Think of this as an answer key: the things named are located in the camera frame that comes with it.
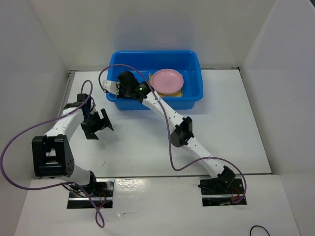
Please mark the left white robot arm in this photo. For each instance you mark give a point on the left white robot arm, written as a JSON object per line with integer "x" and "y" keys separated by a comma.
{"x": 52, "y": 155}

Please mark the orange plastic plate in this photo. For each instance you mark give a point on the orange plastic plate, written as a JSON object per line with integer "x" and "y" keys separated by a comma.
{"x": 176, "y": 94}

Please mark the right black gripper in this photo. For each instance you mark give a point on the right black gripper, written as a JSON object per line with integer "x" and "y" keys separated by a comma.
{"x": 119, "y": 96}

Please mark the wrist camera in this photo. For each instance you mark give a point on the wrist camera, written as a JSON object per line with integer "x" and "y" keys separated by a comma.
{"x": 111, "y": 87}
{"x": 92, "y": 108}

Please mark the blue plastic bin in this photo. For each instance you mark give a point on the blue plastic bin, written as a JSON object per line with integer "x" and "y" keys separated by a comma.
{"x": 146, "y": 63}

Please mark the pink plastic plate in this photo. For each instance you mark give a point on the pink plastic plate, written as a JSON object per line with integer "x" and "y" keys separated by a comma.
{"x": 167, "y": 81}

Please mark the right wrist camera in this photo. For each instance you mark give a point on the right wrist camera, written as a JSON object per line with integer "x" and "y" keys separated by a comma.
{"x": 111, "y": 87}

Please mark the woven bamboo mat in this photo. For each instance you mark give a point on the woven bamboo mat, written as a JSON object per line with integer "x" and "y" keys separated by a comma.
{"x": 150, "y": 80}

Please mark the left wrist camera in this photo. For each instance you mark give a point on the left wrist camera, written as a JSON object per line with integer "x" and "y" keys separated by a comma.
{"x": 92, "y": 108}

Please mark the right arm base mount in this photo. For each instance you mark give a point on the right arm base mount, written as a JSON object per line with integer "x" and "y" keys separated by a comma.
{"x": 211, "y": 196}

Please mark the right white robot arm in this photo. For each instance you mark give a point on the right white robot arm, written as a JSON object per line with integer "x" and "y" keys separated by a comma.
{"x": 179, "y": 130}

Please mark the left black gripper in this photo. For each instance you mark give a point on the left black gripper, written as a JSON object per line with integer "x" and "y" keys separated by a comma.
{"x": 90, "y": 132}

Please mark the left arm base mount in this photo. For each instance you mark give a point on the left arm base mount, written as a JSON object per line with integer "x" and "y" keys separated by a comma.
{"x": 100, "y": 192}

